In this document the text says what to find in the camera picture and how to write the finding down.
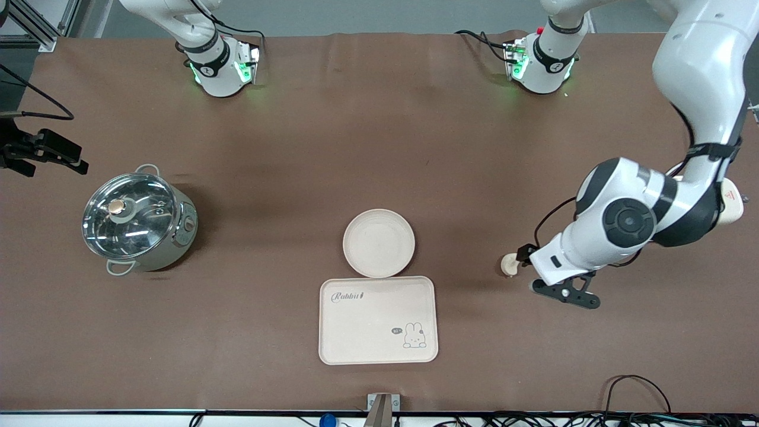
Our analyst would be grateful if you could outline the glass pot lid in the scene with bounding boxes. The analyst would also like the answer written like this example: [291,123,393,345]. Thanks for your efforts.
[82,173,179,259]

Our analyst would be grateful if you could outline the cream rabbit print tray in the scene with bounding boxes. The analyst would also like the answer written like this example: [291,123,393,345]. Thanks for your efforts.
[318,276,439,365]

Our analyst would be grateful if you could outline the black looped cable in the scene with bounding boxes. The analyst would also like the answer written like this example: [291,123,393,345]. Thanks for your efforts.
[603,374,672,416]

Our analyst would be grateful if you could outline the cream round plate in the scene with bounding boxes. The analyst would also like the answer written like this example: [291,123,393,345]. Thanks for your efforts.
[342,208,416,279]

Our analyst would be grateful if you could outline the aluminium frame profile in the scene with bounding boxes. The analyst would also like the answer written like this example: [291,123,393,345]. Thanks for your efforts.
[0,0,81,53]

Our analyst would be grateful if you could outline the metal camera bracket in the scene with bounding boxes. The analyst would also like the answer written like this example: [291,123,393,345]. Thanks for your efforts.
[366,393,401,427]

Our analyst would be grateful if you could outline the tangled black cables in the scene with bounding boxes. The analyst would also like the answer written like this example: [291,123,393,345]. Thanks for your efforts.
[433,412,747,427]

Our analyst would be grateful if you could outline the black arm base cable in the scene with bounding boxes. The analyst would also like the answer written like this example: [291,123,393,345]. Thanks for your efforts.
[455,29,512,63]
[189,0,266,48]

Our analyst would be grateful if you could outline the steel electric cooking pot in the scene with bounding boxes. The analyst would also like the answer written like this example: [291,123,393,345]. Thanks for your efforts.
[83,164,199,277]

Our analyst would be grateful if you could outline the brown table cover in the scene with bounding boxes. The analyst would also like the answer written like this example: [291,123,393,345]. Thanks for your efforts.
[0,30,759,415]

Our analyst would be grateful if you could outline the cream two-slot toaster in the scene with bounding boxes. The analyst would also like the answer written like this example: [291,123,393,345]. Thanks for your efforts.
[669,166,746,228]

